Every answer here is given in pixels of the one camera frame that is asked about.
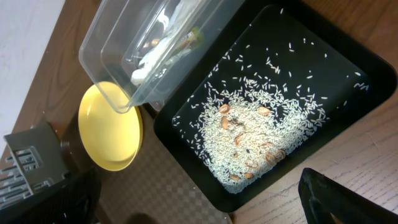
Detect green orange snack wrapper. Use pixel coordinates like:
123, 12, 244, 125
173, 27, 205, 54

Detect dark brown serving tray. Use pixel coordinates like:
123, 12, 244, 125
62, 108, 231, 224

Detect grey plastic dish rack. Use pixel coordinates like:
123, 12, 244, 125
1, 123, 70, 210

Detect clear plastic waste bin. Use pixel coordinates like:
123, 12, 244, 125
79, 0, 242, 113

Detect white paper napkin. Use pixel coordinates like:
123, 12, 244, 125
131, 0, 203, 86

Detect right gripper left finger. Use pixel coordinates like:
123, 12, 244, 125
1, 168, 101, 223

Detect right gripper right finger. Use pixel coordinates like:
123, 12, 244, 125
298, 168, 397, 223

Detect rice and nut scraps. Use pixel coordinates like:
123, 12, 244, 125
172, 4, 371, 194

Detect black rectangular waste tray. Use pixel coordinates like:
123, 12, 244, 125
154, 1, 397, 213

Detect yellow round plate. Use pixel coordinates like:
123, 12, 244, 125
78, 82, 144, 171

